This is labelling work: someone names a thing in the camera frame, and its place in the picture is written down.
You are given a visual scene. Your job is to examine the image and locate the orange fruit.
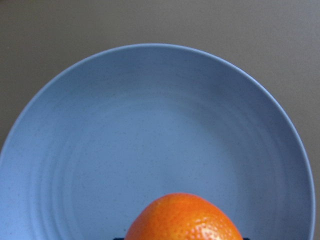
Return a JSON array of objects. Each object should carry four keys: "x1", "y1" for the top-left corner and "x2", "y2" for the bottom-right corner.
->
[{"x1": 124, "y1": 193, "x2": 243, "y2": 240}]

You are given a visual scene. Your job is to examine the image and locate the blue plate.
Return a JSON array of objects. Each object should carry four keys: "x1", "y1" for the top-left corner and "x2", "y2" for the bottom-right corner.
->
[{"x1": 0, "y1": 44, "x2": 316, "y2": 240}]

